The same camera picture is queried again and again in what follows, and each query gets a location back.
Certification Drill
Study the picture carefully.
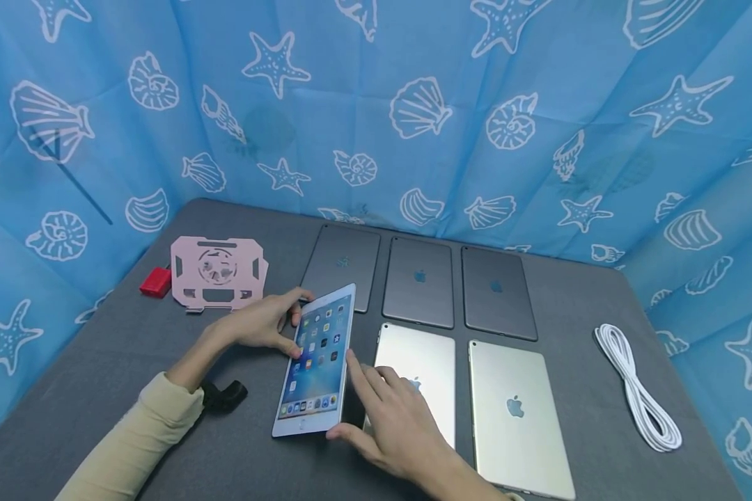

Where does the dark grey tablet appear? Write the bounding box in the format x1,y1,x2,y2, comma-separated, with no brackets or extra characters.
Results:
461,245,539,342
300,223,382,315
382,236,456,330

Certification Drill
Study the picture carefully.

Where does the black wrist band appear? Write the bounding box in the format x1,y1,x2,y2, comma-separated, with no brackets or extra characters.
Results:
200,380,249,413

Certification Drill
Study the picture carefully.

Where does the person's left forearm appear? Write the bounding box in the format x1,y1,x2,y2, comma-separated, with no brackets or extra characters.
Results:
55,331,228,501

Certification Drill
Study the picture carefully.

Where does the silver tablet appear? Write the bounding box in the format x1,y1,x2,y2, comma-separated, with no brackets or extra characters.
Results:
363,322,457,450
467,339,577,501

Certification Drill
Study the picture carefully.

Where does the pink tablet stand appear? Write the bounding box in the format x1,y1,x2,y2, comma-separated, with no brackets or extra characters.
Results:
169,236,269,315

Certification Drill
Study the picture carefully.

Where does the person's right forearm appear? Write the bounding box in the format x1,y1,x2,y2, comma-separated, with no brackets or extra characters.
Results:
423,472,527,501

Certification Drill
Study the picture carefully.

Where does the person's left hand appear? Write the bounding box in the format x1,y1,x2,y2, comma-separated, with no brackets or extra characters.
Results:
214,287,316,359

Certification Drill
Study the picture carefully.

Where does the small red box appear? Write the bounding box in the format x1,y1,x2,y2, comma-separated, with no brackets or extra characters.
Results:
139,266,173,299

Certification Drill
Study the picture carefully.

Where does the white tablet with lit screen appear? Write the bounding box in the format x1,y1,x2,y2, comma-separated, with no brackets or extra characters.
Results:
271,283,358,438

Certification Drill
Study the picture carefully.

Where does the coiled white cable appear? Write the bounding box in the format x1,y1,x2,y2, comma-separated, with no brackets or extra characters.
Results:
593,323,683,454

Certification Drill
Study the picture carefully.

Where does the person's right hand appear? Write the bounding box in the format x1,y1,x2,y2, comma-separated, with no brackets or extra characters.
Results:
325,349,472,489

